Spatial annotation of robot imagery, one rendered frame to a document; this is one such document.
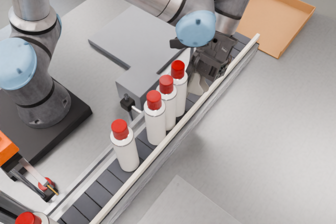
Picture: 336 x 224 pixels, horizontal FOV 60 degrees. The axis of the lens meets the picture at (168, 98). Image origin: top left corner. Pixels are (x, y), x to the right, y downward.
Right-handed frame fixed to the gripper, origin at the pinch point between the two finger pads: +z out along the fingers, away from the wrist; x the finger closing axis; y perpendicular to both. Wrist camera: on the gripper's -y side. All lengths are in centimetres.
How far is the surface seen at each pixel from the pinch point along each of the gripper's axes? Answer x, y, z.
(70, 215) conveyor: -34.0, -2.4, 25.9
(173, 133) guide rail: -8.9, 4.6, 7.5
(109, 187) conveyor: -24.8, 0.3, 20.6
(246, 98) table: 19.6, 12.9, 0.9
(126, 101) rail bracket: -14.2, -8.9, 3.8
